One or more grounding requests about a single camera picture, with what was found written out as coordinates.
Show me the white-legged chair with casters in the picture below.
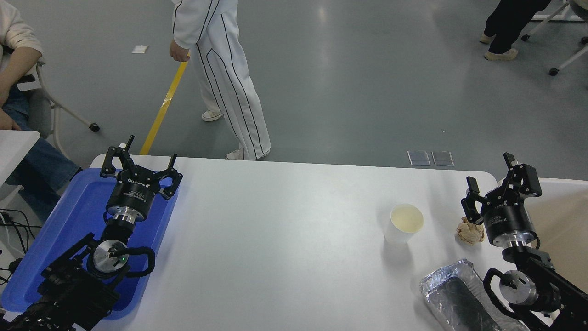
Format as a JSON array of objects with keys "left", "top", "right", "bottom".
[{"left": 521, "top": 0, "right": 588, "bottom": 76}]

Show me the crumpled tan paper ball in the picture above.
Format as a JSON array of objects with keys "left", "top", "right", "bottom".
[{"left": 456, "top": 217, "right": 486, "bottom": 245}]

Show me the person's hand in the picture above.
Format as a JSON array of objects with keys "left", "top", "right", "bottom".
[
  {"left": 0, "top": 109, "right": 22, "bottom": 132},
  {"left": 169, "top": 40, "right": 191, "bottom": 63}
]

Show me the white paper cup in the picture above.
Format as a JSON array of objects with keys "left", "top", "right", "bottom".
[{"left": 384, "top": 204, "right": 424, "bottom": 245}]

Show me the grey chair with casters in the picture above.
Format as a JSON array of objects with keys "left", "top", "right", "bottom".
[{"left": 16, "top": 60, "right": 101, "bottom": 159}]

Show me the small white table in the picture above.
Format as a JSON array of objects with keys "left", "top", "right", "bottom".
[{"left": 0, "top": 130, "right": 41, "bottom": 187}]

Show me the large pale bin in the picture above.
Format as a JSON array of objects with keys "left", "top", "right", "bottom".
[{"left": 524, "top": 178, "right": 588, "bottom": 295}]

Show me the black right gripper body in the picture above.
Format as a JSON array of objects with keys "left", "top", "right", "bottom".
[{"left": 482, "top": 186, "right": 537, "bottom": 246}]

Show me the silver foil tray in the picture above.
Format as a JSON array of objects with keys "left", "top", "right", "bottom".
[{"left": 419, "top": 258, "right": 531, "bottom": 331}]

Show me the blue plastic tray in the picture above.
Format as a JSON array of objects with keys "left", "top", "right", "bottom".
[{"left": 0, "top": 168, "right": 182, "bottom": 321}]

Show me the black cable bundle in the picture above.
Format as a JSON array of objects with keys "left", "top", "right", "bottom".
[{"left": 0, "top": 209, "right": 35, "bottom": 285}]

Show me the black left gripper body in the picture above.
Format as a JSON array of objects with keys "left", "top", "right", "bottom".
[{"left": 107, "top": 168, "right": 162, "bottom": 218}]

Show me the person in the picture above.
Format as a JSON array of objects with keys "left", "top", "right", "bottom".
[
  {"left": 0, "top": 0, "right": 83, "bottom": 223},
  {"left": 169, "top": 0, "right": 271, "bottom": 161},
  {"left": 479, "top": 0, "right": 552, "bottom": 62}
]

